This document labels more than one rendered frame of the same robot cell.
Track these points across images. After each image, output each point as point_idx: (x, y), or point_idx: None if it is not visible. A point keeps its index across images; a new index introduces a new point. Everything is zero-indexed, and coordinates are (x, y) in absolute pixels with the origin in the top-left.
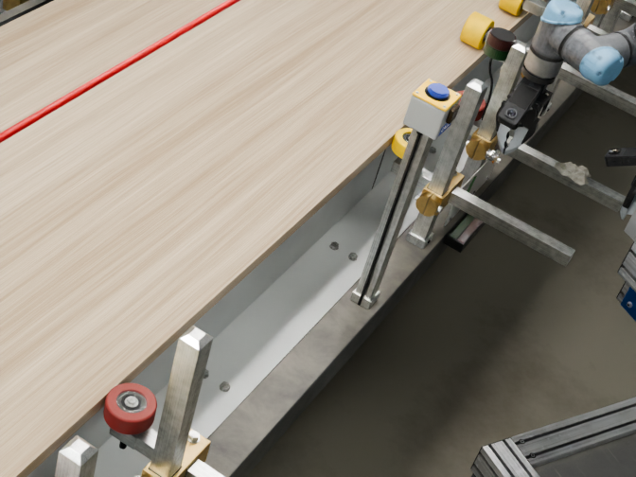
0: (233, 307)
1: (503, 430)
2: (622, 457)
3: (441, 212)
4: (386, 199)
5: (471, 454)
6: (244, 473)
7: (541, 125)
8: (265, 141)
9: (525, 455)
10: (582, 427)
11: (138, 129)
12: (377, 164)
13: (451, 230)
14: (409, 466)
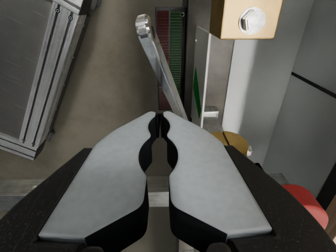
0: None
1: (113, 67)
2: (24, 62)
3: (211, 53)
4: (271, 68)
5: (116, 37)
6: None
7: (179, 242)
8: None
9: (60, 6)
10: (53, 63)
11: None
12: (324, 74)
13: (184, 26)
14: (138, 0)
